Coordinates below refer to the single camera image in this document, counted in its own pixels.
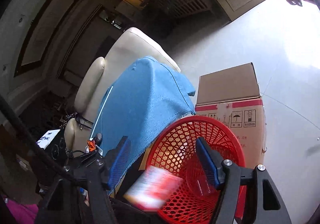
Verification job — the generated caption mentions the red white medicine box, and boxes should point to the red white medicine box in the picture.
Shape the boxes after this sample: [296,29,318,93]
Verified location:
[124,166,183,212]

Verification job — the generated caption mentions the red plastic mesh basket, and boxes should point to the red plastic mesh basket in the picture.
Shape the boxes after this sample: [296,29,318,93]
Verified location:
[146,115,247,224]

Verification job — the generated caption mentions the brown cardboard box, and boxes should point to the brown cardboard box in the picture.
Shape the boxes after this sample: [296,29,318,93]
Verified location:
[195,63,266,168]

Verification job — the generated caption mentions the blue table cloth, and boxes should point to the blue table cloth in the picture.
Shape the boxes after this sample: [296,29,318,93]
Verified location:
[91,56,195,175]

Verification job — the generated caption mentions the cream leather sofa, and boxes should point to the cream leather sofa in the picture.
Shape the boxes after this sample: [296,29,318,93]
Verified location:
[64,27,181,151]

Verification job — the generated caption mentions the black slippers pair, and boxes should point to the black slippers pair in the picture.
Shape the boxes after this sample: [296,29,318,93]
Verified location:
[286,0,303,6]

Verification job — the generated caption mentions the black braided cable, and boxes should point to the black braided cable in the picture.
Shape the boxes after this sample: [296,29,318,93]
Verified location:
[0,94,75,185]

